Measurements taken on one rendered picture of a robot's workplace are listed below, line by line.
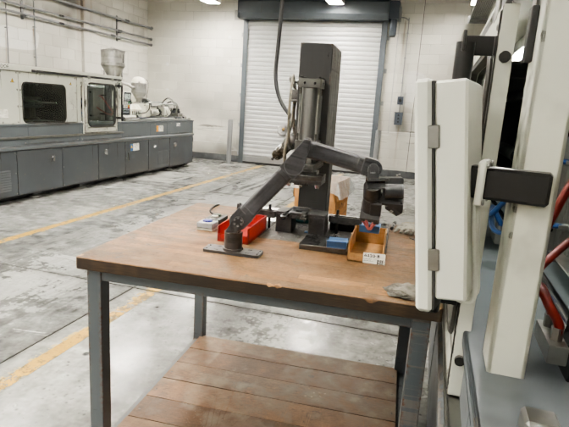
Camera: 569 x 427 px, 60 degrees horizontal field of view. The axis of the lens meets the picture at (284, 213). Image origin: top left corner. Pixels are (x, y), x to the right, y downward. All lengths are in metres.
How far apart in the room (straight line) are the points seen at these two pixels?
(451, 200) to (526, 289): 0.20
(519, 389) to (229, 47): 11.54
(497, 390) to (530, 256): 0.23
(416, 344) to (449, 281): 0.64
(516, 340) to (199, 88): 11.74
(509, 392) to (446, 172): 0.37
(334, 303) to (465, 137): 0.74
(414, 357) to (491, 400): 0.63
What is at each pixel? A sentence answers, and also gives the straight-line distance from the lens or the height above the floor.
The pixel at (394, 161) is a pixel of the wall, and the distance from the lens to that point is 11.20.
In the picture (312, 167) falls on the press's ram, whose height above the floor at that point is 1.18.
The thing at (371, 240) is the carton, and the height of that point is 0.92.
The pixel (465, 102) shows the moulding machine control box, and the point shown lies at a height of 1.43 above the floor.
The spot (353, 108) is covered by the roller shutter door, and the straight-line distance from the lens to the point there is 11.21.
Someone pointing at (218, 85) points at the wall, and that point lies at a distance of 12.21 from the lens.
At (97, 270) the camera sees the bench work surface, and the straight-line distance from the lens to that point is 1.67.
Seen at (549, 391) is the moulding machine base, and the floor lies 0.97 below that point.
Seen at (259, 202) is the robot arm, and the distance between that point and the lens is 1.64.
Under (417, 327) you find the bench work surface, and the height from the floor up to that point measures 0.83.
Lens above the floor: 1.41
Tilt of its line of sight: 12 degrees down
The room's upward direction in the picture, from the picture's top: 4 degrees clockwise
